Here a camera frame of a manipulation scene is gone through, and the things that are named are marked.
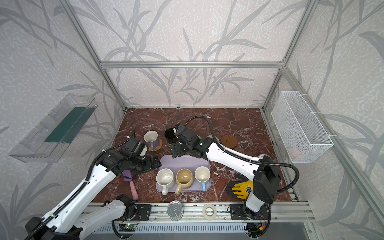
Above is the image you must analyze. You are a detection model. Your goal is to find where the white mug lavender handle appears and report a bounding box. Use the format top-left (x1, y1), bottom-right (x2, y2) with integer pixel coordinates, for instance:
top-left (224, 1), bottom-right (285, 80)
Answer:
top-left (144, 131), bottom-right (160, 152)

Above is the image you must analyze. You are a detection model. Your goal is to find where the beige mug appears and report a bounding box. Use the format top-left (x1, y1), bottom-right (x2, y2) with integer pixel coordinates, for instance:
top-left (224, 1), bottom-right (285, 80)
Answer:
top-left (175, 169), bottom-right (194, 195)

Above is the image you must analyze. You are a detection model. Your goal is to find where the green lit circuit board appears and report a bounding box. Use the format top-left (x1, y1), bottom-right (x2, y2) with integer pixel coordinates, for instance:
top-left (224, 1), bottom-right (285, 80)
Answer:
top-left (119, 221), bottom-right (139, 233)

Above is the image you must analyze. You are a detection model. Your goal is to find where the white mug blue handle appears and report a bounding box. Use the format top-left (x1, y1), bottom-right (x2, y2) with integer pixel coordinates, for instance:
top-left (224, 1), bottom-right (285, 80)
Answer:
top-left (195, 166), bottom-right (211, 192)

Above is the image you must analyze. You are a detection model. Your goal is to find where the green labelled tin can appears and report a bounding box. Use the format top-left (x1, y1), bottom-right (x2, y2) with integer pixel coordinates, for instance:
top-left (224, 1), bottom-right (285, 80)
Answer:
top-left (258, 154), bottom-right (270, 159)

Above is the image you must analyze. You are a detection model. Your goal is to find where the purple pink spatula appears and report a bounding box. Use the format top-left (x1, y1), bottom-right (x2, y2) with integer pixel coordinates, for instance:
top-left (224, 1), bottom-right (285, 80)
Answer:
top-left (123, 170), bottom-right (139, 201)

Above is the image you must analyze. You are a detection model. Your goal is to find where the brown wooden coaster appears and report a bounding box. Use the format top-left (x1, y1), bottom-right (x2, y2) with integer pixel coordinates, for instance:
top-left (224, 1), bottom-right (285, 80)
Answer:
top-left (221, 135), bottom-right (238, 149)

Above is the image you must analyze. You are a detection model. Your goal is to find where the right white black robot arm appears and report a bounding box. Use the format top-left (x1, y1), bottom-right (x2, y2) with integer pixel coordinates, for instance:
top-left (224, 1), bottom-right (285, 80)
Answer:
top-left (170, 116), bottom-right (300, 214)

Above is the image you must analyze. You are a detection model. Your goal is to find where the white wire basket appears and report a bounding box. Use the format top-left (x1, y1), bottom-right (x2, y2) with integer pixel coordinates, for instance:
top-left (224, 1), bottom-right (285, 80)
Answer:
top-left (271, 91), bottom-right (334, 164)

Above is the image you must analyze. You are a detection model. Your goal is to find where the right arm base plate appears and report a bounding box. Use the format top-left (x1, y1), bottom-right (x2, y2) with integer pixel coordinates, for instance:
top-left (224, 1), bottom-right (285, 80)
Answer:
top-left (229, 204), bottom-right (271, 220)

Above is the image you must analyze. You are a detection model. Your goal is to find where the white tape roll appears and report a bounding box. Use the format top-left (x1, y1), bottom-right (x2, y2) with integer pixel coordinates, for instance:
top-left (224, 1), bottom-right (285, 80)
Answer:
top-left (202, 204), bottom-right (217, 221)

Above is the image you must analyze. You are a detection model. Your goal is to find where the black mug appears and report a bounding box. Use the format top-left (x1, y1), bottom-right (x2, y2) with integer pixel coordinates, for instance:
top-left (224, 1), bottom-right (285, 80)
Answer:
top-left (164, 128), bottom-right (178, 145)

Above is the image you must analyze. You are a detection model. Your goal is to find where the lavender plastic tray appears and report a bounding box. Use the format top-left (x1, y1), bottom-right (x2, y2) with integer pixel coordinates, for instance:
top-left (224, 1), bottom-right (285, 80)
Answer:
top-left (159, 155), bottom-right (211, 193)

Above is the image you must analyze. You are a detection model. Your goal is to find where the pink object in basket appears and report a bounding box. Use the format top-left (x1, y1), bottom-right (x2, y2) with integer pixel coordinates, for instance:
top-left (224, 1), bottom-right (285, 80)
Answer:
top-left (289, 147), bottom-right (301, 159)

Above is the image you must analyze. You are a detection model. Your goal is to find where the clear glass jar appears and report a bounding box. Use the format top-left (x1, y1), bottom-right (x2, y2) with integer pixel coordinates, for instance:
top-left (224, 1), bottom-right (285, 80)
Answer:
top-left (167, 201), bottom-right (184, 221)

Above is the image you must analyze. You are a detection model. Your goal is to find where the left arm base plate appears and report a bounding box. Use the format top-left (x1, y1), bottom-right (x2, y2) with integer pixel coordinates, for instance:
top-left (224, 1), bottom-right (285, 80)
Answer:
top-left (115, 205), bottom-right (152, 221)

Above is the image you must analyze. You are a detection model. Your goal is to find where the large white mug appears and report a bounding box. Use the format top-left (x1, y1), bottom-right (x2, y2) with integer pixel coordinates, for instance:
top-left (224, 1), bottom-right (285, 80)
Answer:
top-left (156, 169), bottom-right (175, 195)

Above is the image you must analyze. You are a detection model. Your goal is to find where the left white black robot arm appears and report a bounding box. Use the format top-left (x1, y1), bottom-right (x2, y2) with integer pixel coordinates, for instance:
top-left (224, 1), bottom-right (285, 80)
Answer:
top-left (25, 136), bottom-right (161, 240)

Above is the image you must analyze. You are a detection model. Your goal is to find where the yellow black work glove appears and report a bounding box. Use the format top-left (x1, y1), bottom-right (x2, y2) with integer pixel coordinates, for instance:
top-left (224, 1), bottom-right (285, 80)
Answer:
top-left (226, 174), bottom-right (254, 200)

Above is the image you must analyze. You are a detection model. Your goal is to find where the clear wall shelf green mat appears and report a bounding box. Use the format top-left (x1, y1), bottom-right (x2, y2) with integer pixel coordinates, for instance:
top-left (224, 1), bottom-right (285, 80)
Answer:
top-left (9, 94), bottom-right (98, 163)

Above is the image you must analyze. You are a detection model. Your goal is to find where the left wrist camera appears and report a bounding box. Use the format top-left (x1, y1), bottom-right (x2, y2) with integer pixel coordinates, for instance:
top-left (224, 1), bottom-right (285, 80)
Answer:
top-left (139, 144), bottom-right (148, 157)

